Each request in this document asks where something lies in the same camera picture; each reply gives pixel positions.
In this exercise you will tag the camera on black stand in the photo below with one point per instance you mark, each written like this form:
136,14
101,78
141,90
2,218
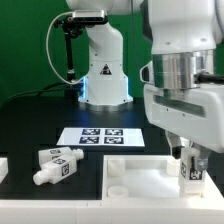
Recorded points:
73,25

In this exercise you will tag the white block left edge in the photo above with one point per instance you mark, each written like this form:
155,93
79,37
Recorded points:
3,168

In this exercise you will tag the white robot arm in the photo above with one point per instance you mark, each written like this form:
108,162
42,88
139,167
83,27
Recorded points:
182,93

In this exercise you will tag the marker sheet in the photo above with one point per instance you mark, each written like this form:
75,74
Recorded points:
101,137

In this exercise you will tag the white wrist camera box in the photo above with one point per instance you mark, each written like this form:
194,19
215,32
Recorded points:
147,73

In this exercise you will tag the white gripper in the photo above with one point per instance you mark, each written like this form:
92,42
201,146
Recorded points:
198,117

